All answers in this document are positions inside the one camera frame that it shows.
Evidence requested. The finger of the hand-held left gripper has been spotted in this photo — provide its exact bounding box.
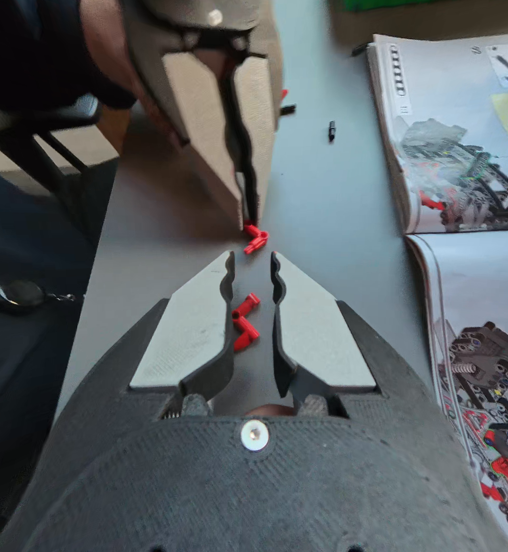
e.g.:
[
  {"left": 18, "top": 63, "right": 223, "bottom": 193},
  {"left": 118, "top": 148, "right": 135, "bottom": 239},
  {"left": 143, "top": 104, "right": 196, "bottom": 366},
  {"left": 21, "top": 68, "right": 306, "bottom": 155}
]
[
  {"left": 162, "top": 51, "right": 244, "bottom": 231},
  {"left": 230, "top": 55, "right": 277, "bottom": 226}
]

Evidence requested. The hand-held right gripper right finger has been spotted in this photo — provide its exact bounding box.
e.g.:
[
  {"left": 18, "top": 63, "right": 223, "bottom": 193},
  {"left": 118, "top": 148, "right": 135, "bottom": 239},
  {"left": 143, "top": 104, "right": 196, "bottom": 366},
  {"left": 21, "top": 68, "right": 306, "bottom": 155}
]
[{"left": 270, "top": 251, "right": 377, "bottom": 399}]

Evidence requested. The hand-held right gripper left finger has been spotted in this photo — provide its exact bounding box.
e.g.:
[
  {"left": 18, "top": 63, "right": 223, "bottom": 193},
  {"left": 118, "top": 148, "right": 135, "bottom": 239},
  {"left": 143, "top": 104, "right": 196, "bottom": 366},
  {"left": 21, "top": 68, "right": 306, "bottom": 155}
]
[{"left": 129, "top": 250, "right": 236, "bottom": 404}]

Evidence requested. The red lego claw assembly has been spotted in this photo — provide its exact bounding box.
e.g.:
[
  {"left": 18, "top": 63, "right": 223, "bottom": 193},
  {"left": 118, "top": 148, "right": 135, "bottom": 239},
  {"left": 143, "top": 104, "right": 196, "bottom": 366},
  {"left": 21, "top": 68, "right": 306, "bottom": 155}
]
[{"left": 232, "top": 317, "right": 261, "bottom": 352}]

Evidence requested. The person's left forearm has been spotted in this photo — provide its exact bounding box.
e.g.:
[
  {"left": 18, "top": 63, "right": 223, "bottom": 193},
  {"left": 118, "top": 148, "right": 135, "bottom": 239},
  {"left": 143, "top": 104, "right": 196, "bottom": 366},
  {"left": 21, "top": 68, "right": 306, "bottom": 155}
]
[{"left": 0, "top": 0, "right": 137, "bottom": 112}]

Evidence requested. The lego instruction booklet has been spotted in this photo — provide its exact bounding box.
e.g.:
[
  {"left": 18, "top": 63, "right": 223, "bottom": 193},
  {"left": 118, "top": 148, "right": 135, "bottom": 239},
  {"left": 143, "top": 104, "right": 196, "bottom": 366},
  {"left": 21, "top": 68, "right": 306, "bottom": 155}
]
[{"left": 366, "top": 34, "right": 508, "bottom": 552}]

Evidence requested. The person's left hand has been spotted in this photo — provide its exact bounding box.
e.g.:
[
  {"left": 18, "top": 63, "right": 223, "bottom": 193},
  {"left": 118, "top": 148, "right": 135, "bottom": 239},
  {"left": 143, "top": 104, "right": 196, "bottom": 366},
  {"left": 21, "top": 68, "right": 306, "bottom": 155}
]
[{"left": 81, "top": 0, "right": 182, "bottom": 146}]

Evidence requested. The black office chair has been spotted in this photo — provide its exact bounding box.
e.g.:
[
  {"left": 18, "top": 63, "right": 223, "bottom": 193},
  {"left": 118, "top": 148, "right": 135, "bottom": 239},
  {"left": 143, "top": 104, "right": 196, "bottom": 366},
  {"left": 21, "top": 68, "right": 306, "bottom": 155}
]
[{"left": 0, "top": 93, "right": 106, "bottom": 199}]

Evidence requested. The person's dark navy clothing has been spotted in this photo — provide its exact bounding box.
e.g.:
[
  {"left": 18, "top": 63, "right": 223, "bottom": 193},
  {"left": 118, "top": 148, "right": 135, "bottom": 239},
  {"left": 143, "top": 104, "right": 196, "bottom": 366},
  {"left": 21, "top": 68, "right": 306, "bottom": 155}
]
[{"left": 0, "top": 160, "right": 116, "bottom": 544}]

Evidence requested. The green plastic bin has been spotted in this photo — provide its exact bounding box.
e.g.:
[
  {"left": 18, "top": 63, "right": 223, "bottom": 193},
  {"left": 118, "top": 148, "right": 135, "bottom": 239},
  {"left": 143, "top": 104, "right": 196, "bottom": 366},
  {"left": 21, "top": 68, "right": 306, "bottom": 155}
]
[{"left": 342, "top": 0, "right": 438, "bottom": 12}]

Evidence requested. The black badge reel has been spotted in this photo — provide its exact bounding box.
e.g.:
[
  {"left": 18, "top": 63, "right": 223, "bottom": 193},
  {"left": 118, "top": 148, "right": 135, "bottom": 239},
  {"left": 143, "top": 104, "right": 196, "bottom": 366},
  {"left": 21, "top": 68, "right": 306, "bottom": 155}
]
[{"left": 0, "top": 279, "right": 77, "bottom": 313}]

